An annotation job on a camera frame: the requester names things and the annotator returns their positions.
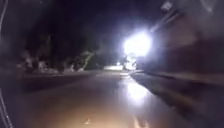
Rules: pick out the row of trees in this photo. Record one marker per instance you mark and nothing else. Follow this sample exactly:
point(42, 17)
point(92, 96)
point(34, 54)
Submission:
point(56, 56)

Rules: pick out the dark wet asphalt road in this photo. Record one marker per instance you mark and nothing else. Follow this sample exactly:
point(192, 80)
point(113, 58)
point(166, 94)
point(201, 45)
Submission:
point(100, 103)

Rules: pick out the building with long wall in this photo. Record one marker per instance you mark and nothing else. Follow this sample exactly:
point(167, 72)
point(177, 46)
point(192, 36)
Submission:
point(190, 46)

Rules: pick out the bright street lamp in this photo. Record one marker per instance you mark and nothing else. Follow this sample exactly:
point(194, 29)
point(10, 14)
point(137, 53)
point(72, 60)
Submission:
point(137, 44)

